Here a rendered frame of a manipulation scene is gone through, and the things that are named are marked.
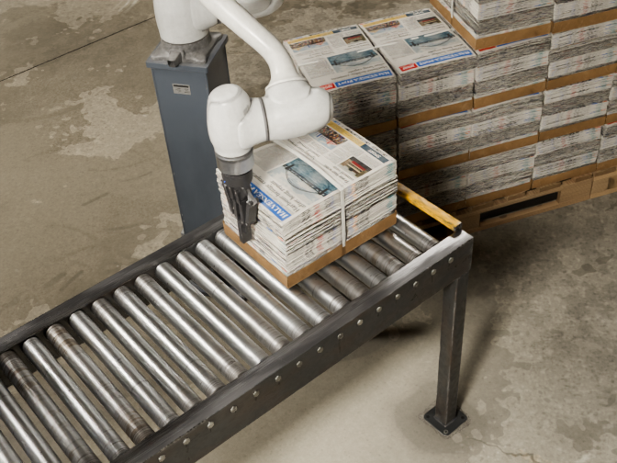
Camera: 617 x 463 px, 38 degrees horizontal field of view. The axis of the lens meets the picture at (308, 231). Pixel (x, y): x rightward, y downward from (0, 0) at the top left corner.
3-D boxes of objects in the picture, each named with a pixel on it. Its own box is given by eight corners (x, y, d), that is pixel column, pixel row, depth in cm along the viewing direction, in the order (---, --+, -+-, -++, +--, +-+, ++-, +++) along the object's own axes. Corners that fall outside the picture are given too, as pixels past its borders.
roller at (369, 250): (297, 196, 261) (297, 182, 258) (410, 277, 233) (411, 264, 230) (285, 203, 259) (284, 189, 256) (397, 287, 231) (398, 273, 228)
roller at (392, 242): (315, 186, 264) (314, 173, 261) (428, 265, 236) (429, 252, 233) (302, 193, 262) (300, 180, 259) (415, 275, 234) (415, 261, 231)
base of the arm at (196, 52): (144, 67, 272) (141, 50, 269) (171, 31, 288) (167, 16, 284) (200, 72, 268) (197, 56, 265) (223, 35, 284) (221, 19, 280)
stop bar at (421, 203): (355, 157, 265) (355, 152, 264) (463, 227, 240) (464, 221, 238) (347, 162, 264) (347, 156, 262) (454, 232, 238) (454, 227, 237)
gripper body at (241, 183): (259, 167, 210) (263, 197, 216) (238, 152, 215) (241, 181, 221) (233, 181, 206) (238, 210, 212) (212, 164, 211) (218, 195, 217)
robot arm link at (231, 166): (237, 130, 211) (240, 151, 215) (206, 146, 207) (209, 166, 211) (260, 147, 206) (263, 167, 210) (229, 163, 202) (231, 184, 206)
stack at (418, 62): (295, 215, 370) (279, 39, 314) (543, 148, 394) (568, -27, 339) (326, 276, 342) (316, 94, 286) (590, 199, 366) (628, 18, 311)
